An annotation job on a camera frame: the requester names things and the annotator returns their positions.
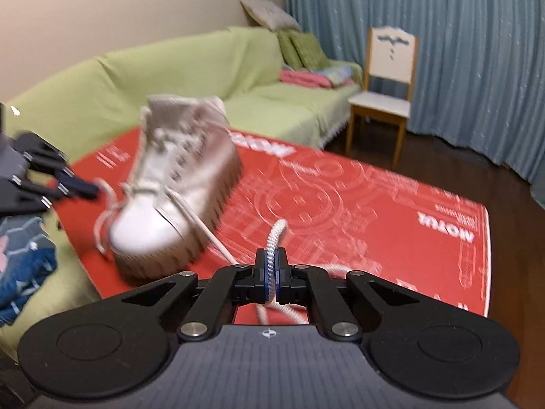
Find pink folded cloth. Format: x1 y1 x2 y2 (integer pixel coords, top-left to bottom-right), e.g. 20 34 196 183
280 68 333 90

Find grey pillow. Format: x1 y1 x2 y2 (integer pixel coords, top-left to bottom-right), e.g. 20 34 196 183
239 0 303 32

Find blue curtain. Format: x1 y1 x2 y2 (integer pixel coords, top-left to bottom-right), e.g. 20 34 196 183
282 0 545 205

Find white shoelace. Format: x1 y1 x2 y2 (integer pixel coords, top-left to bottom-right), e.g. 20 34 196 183
94 106 354 327

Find pastel folded blanket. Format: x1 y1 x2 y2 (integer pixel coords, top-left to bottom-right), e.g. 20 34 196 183
317 65 355 90

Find white platform shoe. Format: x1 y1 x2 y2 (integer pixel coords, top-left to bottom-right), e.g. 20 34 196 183
108 96 244 284

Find green covered sofa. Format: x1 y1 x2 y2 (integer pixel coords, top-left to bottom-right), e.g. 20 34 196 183
0 26 363 337

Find red printed cardboard sheet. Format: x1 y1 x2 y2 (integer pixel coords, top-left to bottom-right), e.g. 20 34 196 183
55 128 490 324

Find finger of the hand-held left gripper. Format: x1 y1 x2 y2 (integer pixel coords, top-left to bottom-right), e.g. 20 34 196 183
17 132 99 197
13 178 76 210

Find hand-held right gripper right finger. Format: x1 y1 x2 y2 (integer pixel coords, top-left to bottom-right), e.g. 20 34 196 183
275 251 409 342

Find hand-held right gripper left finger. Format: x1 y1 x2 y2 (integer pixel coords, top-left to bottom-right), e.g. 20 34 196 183
123 248 273 342

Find blue patterned cloth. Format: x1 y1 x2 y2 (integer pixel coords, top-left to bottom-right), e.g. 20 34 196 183
0 216 58 327

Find white wooden chair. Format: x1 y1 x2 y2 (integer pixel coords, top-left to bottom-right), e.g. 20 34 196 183
346 26 420 167

